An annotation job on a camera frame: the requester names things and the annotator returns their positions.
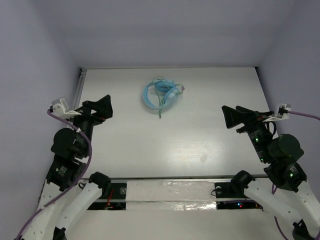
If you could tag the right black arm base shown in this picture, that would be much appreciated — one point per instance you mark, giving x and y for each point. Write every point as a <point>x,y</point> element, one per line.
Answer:
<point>229,199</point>

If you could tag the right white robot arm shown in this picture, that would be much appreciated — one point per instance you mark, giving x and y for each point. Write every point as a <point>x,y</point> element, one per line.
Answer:
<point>291,199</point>

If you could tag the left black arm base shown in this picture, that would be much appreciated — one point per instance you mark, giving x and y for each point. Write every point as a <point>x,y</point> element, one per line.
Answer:
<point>115,200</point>

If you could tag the light blue headphones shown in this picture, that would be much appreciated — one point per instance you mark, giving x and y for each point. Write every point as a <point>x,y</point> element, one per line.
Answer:
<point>167,91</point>

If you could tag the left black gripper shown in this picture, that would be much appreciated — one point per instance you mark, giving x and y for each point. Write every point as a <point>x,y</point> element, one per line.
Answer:
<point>91,115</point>

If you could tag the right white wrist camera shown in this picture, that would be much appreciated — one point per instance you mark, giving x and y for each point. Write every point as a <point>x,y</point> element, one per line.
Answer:
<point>282,113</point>

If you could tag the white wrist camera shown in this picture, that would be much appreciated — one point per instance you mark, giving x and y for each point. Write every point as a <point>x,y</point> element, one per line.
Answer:
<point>60,108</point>
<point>282,113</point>

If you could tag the silver taped mounting rail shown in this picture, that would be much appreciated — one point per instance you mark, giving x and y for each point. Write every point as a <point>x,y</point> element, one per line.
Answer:
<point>170,194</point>

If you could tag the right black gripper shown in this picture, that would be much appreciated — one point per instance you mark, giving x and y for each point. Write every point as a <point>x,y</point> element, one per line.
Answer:
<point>233,117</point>

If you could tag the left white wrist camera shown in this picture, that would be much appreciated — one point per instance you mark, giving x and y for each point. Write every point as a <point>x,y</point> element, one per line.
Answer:
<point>60,108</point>

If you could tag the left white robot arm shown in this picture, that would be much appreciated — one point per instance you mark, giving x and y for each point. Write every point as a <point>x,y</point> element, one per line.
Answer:
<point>64,197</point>

